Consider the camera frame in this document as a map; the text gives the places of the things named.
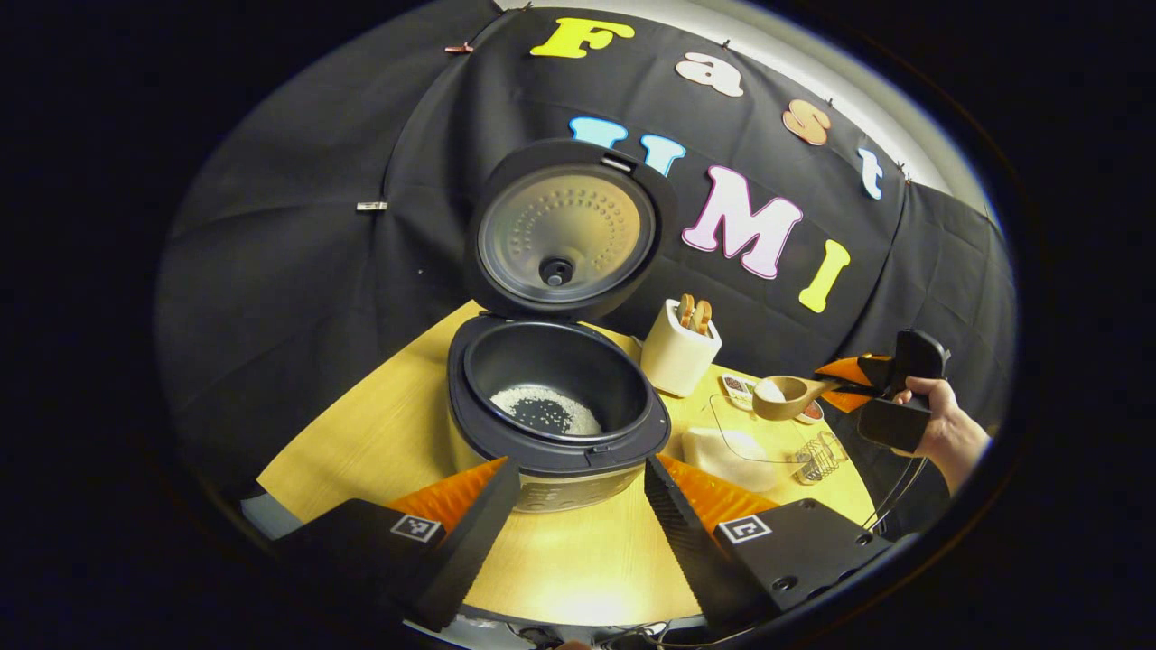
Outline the wooden spoon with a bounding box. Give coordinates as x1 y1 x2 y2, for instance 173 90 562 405
751 375 881 423

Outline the white divided grain dish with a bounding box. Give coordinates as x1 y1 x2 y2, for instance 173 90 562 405
721 372 760 412

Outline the white rice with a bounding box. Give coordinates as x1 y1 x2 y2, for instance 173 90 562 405
489 384 603 437

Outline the black backdrop cloth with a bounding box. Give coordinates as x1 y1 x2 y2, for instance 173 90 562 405
154 0 1017 543

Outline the dark navy rice cooker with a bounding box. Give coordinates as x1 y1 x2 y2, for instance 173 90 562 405
447 138 678 514

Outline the clear container of white rice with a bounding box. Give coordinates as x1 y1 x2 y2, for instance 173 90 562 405
682 393 823 493

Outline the white toaster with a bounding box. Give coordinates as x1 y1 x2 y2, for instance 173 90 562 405
639 293 723 398

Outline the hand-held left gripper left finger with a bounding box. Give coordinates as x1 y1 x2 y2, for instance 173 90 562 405
271 456 523 633

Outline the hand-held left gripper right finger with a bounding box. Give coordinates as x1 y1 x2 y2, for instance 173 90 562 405
643 454 895 637

